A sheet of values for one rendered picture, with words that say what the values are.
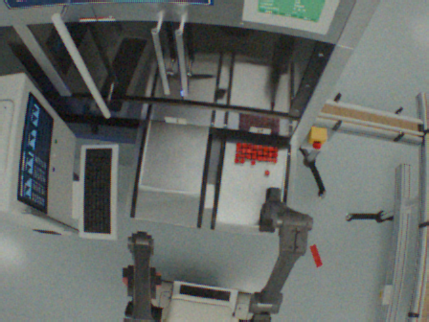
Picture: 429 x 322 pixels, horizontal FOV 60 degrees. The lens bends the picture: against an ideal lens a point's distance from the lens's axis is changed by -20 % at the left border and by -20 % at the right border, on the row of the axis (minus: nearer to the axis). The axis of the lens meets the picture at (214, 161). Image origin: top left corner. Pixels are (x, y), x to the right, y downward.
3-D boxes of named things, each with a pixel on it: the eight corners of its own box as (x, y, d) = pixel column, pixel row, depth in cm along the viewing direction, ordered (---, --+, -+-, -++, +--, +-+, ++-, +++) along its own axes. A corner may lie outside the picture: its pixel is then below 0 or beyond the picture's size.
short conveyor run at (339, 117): (299, 129, 201) (305, 118, 185) (300, 99, 205) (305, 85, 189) (416, 149, 199) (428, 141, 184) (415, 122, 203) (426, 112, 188)
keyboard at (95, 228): (86, 149, 202) (84, 148, 199) (112, 149, 202) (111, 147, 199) (83, 232, 191) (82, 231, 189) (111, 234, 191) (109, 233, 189)
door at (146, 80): (72, 92, 166) (27, 20, 109) (183, 100, 164) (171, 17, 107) (72, 94, 165) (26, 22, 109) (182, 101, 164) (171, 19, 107)
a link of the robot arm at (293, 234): (279, 244, 113) (314, 246, 113) (279, 206, 123) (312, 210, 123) (248, 316, 142) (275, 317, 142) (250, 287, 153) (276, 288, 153)
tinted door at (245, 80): (184, 100, 164) (173, 17, 107) (300, 115, 163) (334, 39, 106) (183, 101, 164) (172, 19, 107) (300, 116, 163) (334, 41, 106)
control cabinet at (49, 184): (46, 136, 204) (-16, 72, 128) (78, 134, 204) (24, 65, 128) (41, 234, 191) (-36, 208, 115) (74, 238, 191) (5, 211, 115)
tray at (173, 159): (151, 111, 198) (150, 108, 195) (210, 117, 198) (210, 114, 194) (139, 186, 190) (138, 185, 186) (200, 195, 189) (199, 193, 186)
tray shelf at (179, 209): (142, 112, 200) (141, 110, 198) (297, 130, 198) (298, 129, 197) (124, 217, 188) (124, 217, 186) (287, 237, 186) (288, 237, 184)
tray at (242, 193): (226, 143, 195) (226, 140, 191) (286, 150, 194) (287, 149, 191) (215, 221, 186) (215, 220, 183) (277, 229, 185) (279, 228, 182)
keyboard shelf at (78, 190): (68, 146, 205) (67, 145, 202) (119, 145, 205) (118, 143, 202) (65, 236, 193) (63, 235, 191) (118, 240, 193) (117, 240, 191)
